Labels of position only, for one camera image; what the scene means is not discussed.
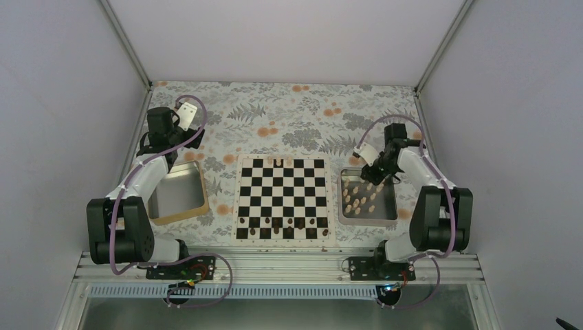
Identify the black white chessboard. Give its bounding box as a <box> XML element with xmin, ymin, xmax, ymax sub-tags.
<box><xmin>231</xmin><ymin>154</ymin><xmax>336</xmax><ymax>248</ymax></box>

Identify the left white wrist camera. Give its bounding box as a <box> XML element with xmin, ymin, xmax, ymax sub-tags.
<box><xmin>176</xmin><ymin>102</ymin><xmax>198</xmax><ymax>131</ymax></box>

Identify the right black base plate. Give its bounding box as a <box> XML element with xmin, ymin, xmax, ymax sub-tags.
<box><xmin>341</xmin><ymin>256</ymin><xmax>416</xmax><ymax>281</ymax></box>

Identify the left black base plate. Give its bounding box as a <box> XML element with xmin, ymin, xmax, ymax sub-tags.
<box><xmin>146</xmin><ymin>256</ymin><xmax>216</xmax><ymax>281</ymax></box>

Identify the empty metal tray wooden rim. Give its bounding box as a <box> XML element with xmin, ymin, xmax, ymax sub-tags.
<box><xmin>147</xmin><ymin>161</ymin><xmax>210</xmax><ymax>226</ymax></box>

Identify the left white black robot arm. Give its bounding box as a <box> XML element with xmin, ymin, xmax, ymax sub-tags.
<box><xmin>86</xmin><ymin>102</ymin><xmax>204</xmax><ymax>278</ymax></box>

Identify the floral patterned table mat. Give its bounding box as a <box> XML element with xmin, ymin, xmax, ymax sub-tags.
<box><xmin>150</xmin><ymin>81</ymin><xmax>421</xmax><ymax>247</ymax></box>

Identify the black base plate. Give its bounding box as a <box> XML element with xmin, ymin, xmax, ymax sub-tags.
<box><xmin>146</xmin><ymin>256</ymin><xmax>216</xmax><ymax>281</ymax></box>
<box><xmin>341</xmin><ymin>256</ymin><xmax>416</xmax><ymax>281</ymax></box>

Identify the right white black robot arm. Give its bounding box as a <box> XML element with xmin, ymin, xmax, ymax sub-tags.
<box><xmin>353</xmin><ymin>123</ymin><xmax>473</xmax><ymax>280</ymax></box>

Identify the metal tray with light pieces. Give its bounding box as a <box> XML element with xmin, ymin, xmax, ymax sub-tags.
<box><xmin>338</xmin><ymin>168</ymin><xmax>397</xmax><ymax>227</ymax></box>

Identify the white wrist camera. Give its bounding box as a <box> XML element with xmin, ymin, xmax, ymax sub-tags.
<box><xmin>353</xmin><ymin>142</ymin><xmax>380</xmax><ymax>166</ymax></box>
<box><xmin>176</xmin><ymin>102</ymin><xmax>198</xmax><ymax>131</ymax></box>

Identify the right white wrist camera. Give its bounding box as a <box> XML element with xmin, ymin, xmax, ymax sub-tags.
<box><xmin>353</xmin><ymin>142</ymin><xmax>380</xmax><ymax>166</ymax></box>

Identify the aluminium rail frame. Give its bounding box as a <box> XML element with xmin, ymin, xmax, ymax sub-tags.
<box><xmin>74</xmin><ymin>250</ymin><xmax>485</xmax><ymax>285</ymax></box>

